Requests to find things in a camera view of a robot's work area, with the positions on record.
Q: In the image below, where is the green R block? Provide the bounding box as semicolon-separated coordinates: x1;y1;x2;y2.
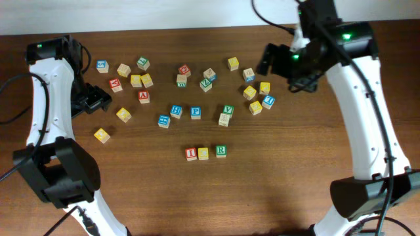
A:
216;146;227;158

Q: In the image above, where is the yellow block right of pair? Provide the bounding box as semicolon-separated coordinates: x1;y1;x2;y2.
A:
140;73;154;88

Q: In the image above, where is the yellow block of pair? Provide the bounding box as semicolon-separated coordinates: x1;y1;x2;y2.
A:
140;73;154;88
131;75;142;88

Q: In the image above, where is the blue P block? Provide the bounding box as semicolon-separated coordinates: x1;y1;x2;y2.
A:
190;106;201;120

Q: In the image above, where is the yellow G block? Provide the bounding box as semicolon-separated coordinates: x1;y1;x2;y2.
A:
249;101;263;115

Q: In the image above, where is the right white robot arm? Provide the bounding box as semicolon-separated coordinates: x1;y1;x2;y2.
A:
257;0;419;235

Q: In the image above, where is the blue S block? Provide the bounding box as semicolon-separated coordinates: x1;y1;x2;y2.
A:
96;60;109;73

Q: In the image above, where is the yellow O block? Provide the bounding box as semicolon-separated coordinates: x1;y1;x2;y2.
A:
116;108;132;123

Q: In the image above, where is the yellow top block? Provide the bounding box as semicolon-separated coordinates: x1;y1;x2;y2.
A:
228;57;239;71

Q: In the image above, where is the red C block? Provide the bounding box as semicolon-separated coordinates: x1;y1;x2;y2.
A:
178;64;191;77

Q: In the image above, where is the red A block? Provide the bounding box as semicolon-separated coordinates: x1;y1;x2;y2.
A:
138;90;150;104

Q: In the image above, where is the plain tan block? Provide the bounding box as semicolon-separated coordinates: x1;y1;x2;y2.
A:
117;64;131;77

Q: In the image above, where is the blue T block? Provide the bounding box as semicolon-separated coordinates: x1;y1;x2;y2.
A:
262;95;276;109

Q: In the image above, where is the plain block blue side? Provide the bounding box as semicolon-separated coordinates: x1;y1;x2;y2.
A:
203;68;217;82

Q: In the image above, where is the red X block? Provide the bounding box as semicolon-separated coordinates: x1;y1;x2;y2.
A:
109;78;123;92

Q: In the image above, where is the green L block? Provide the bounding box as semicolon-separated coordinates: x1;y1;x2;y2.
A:
136;56;150;71

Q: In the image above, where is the green Z block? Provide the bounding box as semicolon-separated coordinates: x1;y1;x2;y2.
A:
199;78;212;92

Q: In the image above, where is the yellow block left of pair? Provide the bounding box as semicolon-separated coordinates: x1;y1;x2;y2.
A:
131;75;142;88

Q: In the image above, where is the red I block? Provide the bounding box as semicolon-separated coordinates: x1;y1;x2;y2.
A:
185;147;198;161

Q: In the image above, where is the blue H block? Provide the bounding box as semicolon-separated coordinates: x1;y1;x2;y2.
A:
170;105;182;119

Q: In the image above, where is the green V block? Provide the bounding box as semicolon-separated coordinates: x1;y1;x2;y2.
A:
223;105;234;118

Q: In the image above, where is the blue block lower left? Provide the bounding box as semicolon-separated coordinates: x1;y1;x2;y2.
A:
157;115;171;128

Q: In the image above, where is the yellow K block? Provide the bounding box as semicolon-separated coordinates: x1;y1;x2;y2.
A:
243;86;257;100

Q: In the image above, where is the blue D block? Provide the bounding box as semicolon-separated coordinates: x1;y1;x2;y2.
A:
243;68;255;83

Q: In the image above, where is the plain block green side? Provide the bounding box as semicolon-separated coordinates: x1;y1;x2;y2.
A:
177;74;188;87

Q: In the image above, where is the plain wooden block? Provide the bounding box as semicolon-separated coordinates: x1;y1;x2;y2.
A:
219;113;230;127

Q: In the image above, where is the yellow block far left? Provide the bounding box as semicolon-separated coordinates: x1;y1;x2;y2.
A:
94;128;110;144

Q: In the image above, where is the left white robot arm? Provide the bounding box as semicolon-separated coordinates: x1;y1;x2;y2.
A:
12;35;130;235

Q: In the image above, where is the yellow C block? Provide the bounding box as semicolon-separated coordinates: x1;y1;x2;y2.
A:
198;147;209;160

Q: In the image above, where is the yellow S block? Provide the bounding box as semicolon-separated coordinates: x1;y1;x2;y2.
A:
259;82;270;95

